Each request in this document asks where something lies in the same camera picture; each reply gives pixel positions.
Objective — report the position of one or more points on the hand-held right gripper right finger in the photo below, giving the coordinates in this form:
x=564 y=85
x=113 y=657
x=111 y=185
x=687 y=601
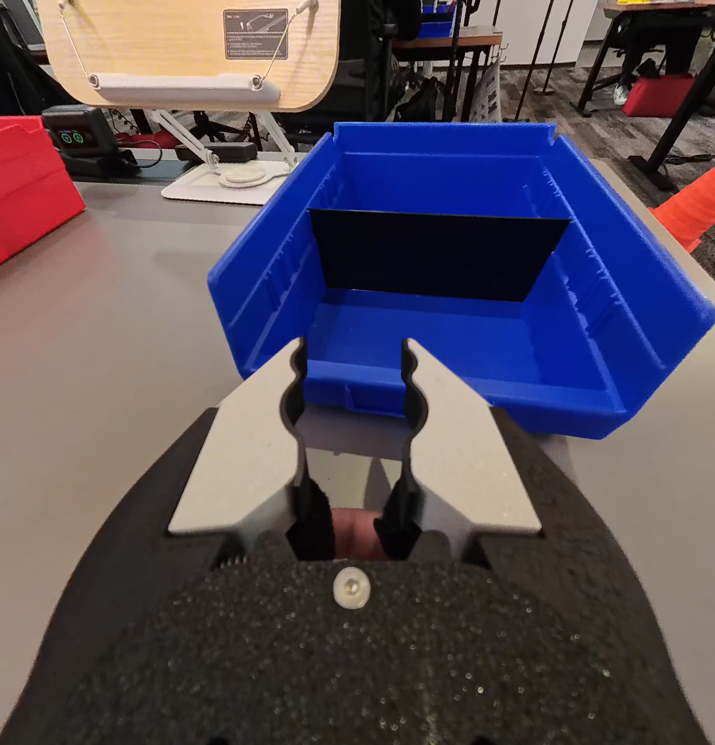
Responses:
x=474 y=465

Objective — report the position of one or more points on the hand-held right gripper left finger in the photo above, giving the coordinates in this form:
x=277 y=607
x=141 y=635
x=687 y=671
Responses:
x=241 y=465

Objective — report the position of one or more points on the blue plastic bin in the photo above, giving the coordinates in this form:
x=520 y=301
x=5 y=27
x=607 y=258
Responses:
x=450 y=349

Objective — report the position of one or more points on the red plastic bin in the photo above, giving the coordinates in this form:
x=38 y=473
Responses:
x=25 y=198

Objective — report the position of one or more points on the grey desk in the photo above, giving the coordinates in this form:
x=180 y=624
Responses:
x=130 y=320

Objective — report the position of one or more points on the person's right hand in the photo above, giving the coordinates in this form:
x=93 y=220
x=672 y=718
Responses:
x=357 y=535

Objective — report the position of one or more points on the black bin divider panel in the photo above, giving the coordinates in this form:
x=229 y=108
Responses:
x=439 y=256

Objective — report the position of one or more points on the orange traffic cone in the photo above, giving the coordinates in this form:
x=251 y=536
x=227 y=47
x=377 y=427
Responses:
x=701 y=203

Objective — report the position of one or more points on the black backpack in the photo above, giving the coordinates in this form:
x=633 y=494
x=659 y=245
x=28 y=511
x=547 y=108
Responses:
x=421 y=105

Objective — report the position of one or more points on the black device with green display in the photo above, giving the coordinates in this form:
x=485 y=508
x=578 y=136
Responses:
x=101 y=122

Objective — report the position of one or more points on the white printed sheet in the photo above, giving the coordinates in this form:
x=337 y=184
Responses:
x=487 y=93

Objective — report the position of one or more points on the black office chair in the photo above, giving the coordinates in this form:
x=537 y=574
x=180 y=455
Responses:
x=363 y=75

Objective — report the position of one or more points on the black-legged work table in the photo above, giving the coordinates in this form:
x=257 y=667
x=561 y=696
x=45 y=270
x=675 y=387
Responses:
x=686 y=116

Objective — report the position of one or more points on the red bag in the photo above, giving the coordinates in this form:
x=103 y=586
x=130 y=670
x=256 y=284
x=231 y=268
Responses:
x=660 y=99

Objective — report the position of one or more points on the wooden book stand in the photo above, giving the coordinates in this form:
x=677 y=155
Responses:
x=159 y=52

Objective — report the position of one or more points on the wooden table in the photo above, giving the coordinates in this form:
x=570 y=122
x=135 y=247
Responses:
x=450 y=39

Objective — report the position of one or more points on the small blue bin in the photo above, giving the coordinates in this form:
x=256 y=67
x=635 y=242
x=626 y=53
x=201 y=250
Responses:
x=436 y=28

